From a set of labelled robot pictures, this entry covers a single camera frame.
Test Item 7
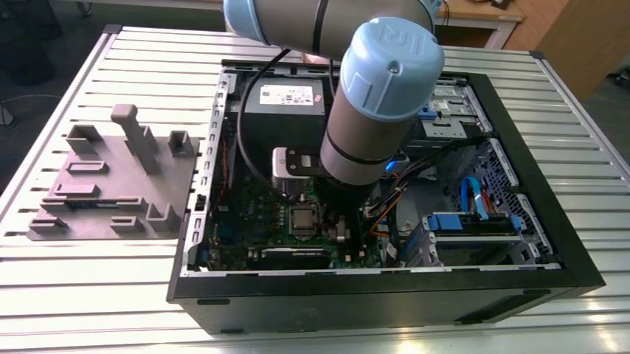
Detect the wooden cabinet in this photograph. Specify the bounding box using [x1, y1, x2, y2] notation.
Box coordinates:
[505, 0, 630, 100]

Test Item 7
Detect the grey power supply unit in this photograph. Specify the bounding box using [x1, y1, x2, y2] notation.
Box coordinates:
[224, 76, 339, 176]

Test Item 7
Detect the blue data cable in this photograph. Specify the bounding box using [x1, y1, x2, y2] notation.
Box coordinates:
[460, 176, 493, 221]

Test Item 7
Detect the black cable bundle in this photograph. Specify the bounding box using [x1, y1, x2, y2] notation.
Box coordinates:
[371, 136, 488, 222]

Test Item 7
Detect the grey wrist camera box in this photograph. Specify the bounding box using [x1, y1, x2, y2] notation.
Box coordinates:
[271, 146, 324, 181]
[381, 150, 411, 175]

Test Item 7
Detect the hard disk in blue carrier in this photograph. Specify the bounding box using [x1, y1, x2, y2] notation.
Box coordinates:
[423, 212, 523, 237]

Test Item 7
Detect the orange wire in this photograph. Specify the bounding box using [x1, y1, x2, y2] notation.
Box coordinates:
[367, 213, 395, 240]

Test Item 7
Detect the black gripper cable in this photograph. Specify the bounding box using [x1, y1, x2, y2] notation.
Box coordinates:
[235, 48, 299, 204]

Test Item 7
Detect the black graphics card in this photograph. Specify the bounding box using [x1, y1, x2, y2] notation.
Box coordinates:
[205, 245, 333, 271]

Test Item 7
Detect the grey metal disk bay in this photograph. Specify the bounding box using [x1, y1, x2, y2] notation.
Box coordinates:
[405, 212, 560, 268]

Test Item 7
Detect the RAM stick with white label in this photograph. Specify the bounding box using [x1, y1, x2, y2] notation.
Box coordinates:
[42, 198, 140, 209]

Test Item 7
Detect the black PC case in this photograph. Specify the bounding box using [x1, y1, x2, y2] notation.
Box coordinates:
[165, 58, 607, 336]

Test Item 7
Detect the grey parts rack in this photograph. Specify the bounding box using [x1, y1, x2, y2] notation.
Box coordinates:
[26, 103, 206, 243]

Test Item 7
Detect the CPU socket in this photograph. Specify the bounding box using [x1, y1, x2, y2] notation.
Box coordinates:
[287, 205, 321, 237]

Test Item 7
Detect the green motherboard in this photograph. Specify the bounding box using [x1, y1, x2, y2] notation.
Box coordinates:
[204, 171, 389, 270]

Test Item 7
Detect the grey metal drive cage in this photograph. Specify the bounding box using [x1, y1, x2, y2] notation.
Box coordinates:
[405, 75, 492, 160]

